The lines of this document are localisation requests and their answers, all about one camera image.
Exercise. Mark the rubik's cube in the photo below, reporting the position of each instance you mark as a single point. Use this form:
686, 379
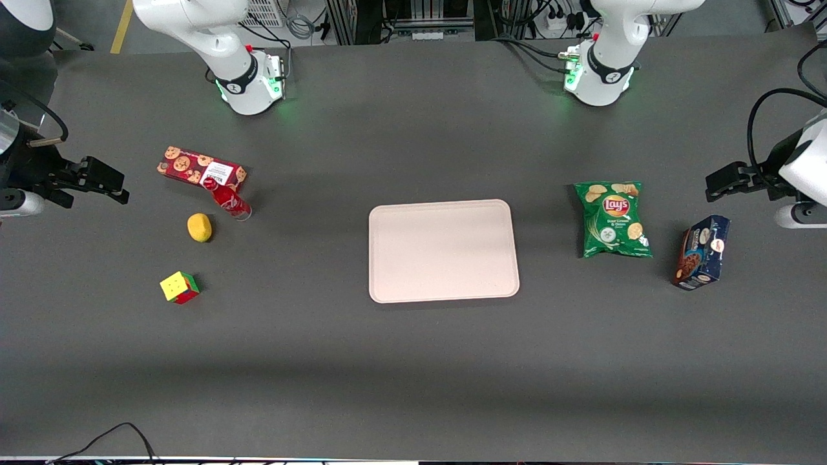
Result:
178, 287

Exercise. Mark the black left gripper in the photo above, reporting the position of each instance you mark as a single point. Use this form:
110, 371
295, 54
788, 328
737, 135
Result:
767, 179

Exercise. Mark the dark blue cookie box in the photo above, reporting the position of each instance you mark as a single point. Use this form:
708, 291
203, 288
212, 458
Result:
701, 253

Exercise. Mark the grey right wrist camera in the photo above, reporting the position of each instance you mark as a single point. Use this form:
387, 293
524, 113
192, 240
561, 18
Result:
19, 203

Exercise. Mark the green lay's chips bag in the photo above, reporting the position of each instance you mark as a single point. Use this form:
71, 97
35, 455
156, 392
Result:
614, 219

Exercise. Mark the white power strip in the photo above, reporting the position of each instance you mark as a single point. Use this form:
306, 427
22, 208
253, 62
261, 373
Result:
562, 21

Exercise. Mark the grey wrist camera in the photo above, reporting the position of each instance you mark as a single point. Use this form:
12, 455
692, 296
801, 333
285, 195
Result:
19, 203
801, 216

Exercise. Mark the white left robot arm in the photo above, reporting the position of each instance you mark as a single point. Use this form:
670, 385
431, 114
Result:
607, 77

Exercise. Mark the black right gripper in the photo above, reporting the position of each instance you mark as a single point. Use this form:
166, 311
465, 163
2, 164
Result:
31, 169

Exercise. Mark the white vented box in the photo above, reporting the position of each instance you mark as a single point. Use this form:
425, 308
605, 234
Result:
265, 11

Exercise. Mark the beige plastic tray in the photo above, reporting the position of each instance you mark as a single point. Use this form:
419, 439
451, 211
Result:
442, 250

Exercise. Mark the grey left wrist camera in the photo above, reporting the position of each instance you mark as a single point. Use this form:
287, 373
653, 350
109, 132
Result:
801, 216

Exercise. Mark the red cookie box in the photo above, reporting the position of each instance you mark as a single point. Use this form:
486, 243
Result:
194, 169

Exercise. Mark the yellow lemon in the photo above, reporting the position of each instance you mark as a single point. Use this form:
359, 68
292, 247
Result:
199, 227

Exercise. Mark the aluminium frame rail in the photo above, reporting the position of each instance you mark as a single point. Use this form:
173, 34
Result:
74, 40

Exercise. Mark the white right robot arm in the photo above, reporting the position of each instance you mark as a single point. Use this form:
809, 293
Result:
194, 26

